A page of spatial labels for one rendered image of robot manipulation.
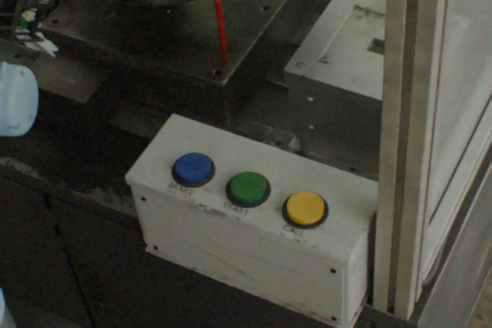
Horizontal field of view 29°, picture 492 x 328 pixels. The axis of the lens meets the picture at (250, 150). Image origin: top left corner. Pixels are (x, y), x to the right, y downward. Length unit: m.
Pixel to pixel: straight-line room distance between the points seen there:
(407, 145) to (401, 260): 0.18
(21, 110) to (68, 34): 0.38
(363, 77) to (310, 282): 0.27
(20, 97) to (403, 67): 0.39
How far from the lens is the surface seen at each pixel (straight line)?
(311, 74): 1.18
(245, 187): 1.06
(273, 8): 1.36
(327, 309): 1.11
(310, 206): 1.04
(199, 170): 1.08
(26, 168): 1.35
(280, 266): 1.08
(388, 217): 1.00
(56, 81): 1.35
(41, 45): 1.23
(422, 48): 0.82
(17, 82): 0.99
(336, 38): 1.23
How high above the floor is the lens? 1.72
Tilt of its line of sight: 48 degrees down
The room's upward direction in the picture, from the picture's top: 6 degrees counter-clockwise
